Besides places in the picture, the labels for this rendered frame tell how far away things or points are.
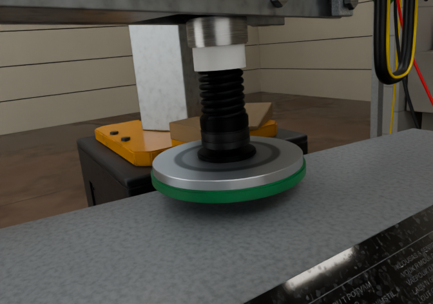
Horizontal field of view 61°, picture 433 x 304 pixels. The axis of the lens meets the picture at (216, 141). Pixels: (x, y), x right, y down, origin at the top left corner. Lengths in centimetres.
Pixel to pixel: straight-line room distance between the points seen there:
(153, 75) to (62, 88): 535
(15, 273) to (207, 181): 22
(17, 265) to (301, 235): 31
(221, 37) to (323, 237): 26
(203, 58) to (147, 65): 72
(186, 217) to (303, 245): 16
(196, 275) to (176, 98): 83
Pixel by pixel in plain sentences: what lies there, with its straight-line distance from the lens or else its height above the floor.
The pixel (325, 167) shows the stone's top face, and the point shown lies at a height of 82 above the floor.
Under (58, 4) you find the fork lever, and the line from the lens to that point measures 32.
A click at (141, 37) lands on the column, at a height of 107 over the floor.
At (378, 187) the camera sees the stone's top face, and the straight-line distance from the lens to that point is 56.
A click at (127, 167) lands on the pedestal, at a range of 101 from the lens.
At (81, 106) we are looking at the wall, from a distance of 658.
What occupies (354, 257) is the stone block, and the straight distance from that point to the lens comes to 41.
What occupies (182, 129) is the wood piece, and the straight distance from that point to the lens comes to 102.
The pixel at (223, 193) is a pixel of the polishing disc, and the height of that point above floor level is 86.
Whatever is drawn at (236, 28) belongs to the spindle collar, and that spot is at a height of 105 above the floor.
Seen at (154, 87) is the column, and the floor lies 92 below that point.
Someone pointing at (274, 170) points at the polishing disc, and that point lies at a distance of 45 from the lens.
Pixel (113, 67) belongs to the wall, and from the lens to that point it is 668.
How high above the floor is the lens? 103
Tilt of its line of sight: 14 degrees down
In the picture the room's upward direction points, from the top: 5 degrees counter-clockwise
